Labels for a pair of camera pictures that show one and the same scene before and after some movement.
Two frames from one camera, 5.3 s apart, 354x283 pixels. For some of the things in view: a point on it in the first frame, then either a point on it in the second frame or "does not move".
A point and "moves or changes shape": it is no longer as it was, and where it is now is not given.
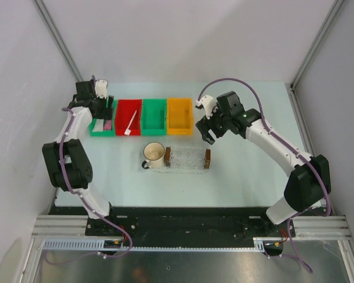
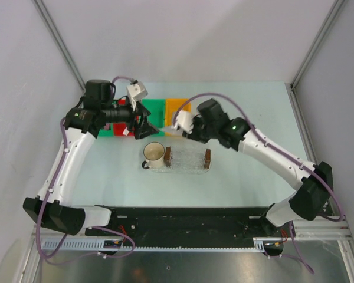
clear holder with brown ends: x=187 y=157 does not move
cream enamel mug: x=154 y=152 does not move
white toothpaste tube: x=98 y=126 moves or changes shape
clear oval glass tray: x=190 y=160 does not move
